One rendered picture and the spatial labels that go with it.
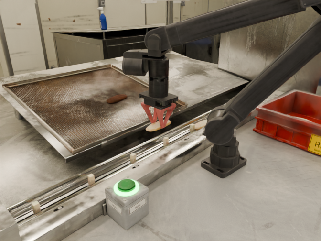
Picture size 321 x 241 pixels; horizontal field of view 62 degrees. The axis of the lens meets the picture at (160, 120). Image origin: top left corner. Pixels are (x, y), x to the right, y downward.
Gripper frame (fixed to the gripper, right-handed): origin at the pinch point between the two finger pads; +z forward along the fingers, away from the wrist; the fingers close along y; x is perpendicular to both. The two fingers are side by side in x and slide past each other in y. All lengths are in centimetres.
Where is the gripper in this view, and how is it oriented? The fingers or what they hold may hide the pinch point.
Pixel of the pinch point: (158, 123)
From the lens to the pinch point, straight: 80.9
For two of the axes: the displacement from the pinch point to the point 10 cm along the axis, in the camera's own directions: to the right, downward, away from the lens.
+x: 6.9, -2.9, 6.7
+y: 7.3, 2.8, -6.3
